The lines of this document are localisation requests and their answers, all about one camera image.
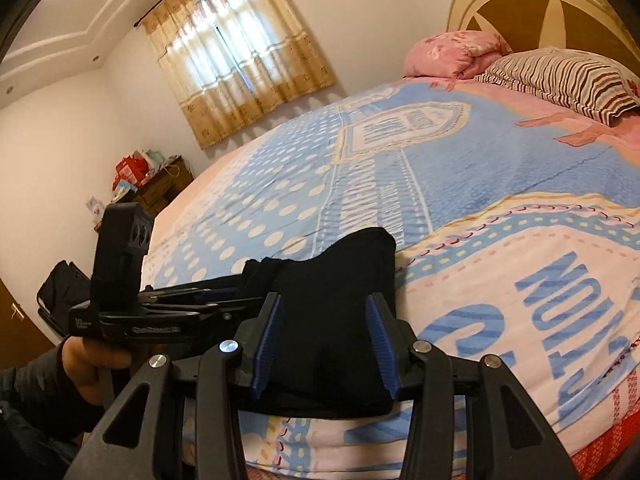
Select person's left hand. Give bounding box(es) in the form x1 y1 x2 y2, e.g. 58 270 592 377
59 334 135 406

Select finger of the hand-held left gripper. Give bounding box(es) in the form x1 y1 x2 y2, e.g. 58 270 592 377
149 296 267 322
144 276 249 304

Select striped pillow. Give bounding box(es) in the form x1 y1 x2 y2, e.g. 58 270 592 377
472 46 640 126

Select brown wooden desk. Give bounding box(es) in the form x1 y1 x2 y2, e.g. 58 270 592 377
127 156 195 218

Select black folding chair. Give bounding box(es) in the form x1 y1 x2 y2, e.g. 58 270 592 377
37 260 93 333

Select red patterned bed skirt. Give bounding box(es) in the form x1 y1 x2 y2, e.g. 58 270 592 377
572 422 640 480

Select person's left forearm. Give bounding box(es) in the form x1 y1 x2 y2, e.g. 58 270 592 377
0 347 106 480

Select bed with polka-dot sheet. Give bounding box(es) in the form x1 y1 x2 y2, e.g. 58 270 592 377
145 77 640 480

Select beige window curtain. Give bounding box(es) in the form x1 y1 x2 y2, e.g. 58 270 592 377
141 0 337 150

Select black pants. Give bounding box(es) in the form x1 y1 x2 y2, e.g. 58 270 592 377
235 226 398 418

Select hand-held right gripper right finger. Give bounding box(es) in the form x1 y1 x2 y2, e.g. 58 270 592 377
364 294 581 480

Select brown wooden door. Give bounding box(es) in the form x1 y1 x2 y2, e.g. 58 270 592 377
0 277 56 356

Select red gift bag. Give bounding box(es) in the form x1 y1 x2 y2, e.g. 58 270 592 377
114 152 148 186

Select pink floral pillow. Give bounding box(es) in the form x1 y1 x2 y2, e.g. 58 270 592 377
402 30 513 81

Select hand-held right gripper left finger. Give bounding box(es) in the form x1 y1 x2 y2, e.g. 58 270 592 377
65 291 286 480

